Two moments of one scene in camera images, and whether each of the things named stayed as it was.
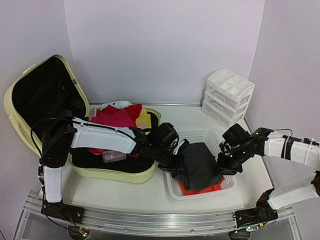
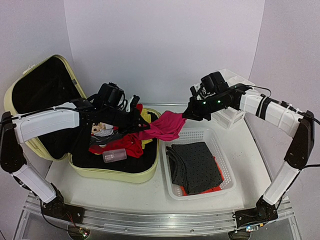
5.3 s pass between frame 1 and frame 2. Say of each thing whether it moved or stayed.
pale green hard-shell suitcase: stayed
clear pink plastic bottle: stayed
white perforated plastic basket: stayed
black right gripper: moved
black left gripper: moved
